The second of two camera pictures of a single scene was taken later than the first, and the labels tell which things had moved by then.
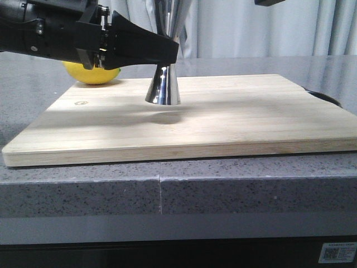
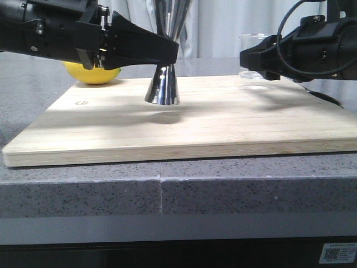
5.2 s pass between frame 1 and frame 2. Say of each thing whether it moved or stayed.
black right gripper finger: moved
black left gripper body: stayed
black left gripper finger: stayed
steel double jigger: stayed
